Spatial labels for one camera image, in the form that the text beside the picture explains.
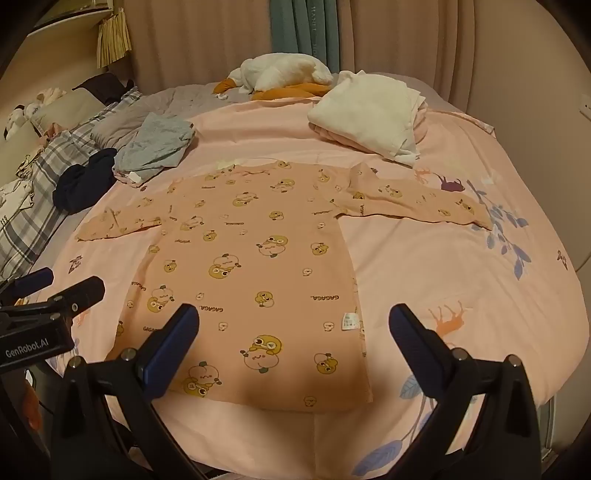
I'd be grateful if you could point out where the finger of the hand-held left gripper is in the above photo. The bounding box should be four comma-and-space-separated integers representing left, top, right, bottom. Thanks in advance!
46, 276, 106, 319
0, 268, 55, 303

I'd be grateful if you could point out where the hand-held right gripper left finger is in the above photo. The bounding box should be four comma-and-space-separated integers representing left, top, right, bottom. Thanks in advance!
50, 303, 218, 480

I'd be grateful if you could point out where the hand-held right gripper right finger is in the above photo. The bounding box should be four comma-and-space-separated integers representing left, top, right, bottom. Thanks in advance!
389, 303, 542, 480

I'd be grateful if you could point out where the pink cartoon print shirt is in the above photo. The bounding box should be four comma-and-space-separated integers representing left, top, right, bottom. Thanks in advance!
75, 159, 494, 413

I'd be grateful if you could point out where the white printed garment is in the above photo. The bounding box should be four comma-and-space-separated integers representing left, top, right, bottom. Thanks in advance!
0, 180, 38, 234

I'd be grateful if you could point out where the pink animal print bed cover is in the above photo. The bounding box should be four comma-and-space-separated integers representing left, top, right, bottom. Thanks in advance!
46, 83, 583, 480

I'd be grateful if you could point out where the dark navy garment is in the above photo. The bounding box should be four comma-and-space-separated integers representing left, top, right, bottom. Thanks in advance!
52, 148, 118, 215

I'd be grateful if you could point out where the plaid pillow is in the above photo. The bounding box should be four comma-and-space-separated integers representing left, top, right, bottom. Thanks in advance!
0, 85, 144, 278

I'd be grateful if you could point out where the black and white plush toy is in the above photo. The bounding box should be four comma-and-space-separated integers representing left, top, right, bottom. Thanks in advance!
4, 105, 29, 140

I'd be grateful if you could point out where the grey garment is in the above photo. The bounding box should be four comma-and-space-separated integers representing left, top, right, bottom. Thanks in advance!
113, 112, 197, 188

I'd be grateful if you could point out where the grey pillow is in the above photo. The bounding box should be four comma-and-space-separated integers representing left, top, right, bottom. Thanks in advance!
91, 99, 155, 149

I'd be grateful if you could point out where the beige cushion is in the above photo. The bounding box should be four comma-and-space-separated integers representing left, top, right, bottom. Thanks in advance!
30, 88, 100, 125

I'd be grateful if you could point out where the small white plush toy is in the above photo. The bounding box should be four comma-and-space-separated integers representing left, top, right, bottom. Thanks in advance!
36, 87, 66, 106

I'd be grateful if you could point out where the dark brown cushion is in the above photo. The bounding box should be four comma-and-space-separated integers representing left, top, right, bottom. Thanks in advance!
74, 73, 136, 104

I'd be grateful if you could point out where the white folded blanket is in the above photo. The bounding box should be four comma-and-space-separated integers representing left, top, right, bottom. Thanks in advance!
307, 70, 430, 166

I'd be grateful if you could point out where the pink curtain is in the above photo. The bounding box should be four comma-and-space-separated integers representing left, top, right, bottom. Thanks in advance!
127, 0, 591, 116

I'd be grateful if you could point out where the white goose plush toy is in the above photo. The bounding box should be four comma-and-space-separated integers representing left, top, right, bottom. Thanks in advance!
213, 53, 334, 101

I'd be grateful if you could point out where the teal curtain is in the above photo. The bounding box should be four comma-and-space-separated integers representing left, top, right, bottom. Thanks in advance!
269, 0, 352, 72

